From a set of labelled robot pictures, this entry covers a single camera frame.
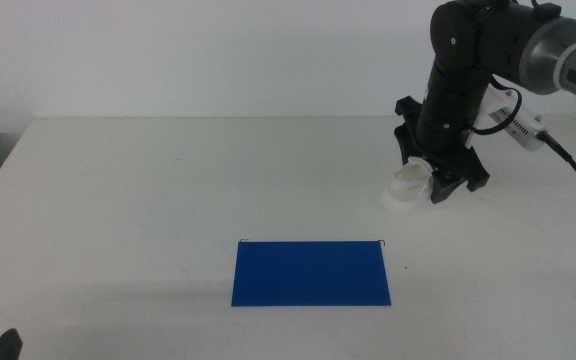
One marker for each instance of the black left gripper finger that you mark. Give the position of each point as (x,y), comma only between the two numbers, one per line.
(6,348)

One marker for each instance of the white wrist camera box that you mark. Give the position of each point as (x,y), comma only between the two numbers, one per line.
(520,129)

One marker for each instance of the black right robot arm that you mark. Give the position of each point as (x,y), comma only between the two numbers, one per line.
(455,75)

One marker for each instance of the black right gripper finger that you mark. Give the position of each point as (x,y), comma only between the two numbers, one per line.
(447,190)
(407,146)

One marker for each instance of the blue rectangular mat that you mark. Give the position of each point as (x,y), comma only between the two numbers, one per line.
(310,274)

